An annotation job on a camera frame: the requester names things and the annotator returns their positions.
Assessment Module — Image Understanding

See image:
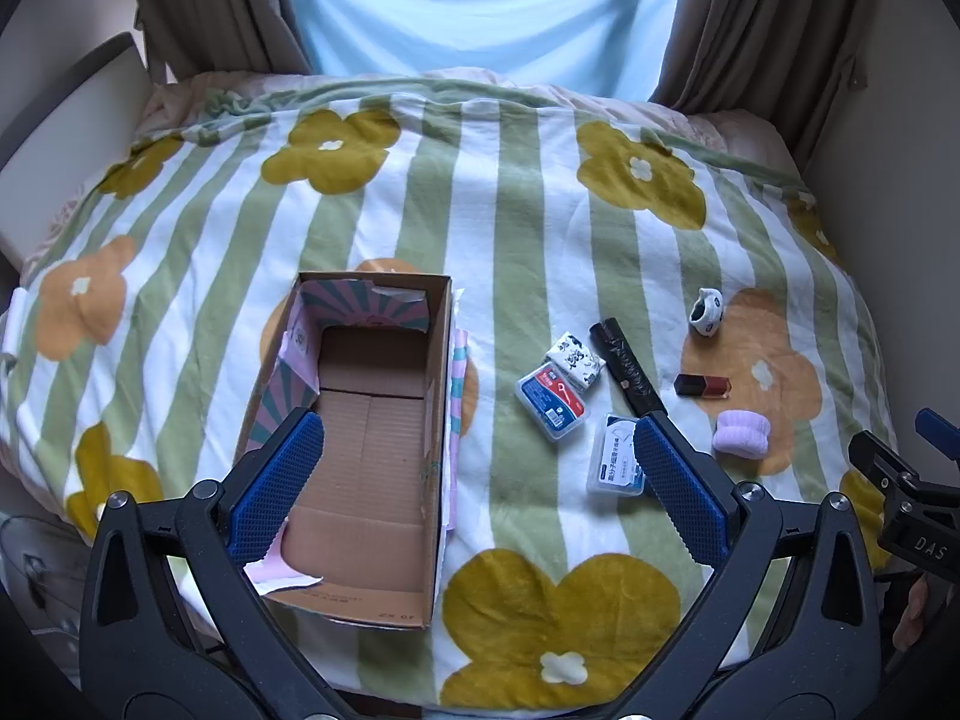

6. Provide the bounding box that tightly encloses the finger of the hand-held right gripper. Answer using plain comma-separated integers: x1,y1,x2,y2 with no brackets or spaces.
848,430,922,502
913,408,960,460

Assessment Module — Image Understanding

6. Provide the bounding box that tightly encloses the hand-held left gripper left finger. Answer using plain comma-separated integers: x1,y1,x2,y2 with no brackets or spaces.
79,406,353,720

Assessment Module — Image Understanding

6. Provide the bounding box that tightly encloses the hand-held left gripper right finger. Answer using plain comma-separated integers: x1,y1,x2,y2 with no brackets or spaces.
600,414,882,720

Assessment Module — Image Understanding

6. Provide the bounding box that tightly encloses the clear blue label case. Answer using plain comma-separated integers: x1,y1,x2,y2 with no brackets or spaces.
586,412,650,498

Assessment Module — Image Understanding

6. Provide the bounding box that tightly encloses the lavender sock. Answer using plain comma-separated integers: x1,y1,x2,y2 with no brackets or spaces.
711,409,774,459

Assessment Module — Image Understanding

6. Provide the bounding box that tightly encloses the cardboard box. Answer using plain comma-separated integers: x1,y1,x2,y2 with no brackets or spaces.
236,270,472,629

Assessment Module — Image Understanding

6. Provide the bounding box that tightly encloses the dark red lipstick tube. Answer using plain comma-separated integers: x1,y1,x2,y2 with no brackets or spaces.
673,371,733,399

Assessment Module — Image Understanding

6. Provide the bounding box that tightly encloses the black trash bag roll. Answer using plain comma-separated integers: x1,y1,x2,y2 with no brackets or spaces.
589,319,670,419

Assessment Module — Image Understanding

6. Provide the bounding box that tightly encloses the red and blue floss box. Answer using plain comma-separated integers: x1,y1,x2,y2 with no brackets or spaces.
516,361,590,444

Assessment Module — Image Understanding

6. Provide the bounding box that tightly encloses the black-and-white printed tissue pack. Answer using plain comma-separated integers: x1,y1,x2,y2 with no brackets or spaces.
544,330,607,392

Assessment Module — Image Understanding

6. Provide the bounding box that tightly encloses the person's right hand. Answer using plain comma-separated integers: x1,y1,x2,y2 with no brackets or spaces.
891,574,935,655

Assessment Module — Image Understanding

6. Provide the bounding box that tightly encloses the white rolled sock with dark print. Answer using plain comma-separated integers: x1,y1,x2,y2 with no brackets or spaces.
688,286,725,339

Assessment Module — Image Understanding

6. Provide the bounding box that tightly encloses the floral striped blanket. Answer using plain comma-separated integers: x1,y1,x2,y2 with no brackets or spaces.
0,71,901,707

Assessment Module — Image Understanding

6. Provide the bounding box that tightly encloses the brown curtain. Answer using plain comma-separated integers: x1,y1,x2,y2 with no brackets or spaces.
649,0,884,166
120,0,312,85

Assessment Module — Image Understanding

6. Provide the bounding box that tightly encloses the light blue sheer curtain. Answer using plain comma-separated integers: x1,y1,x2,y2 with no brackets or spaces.
274,0,689,102

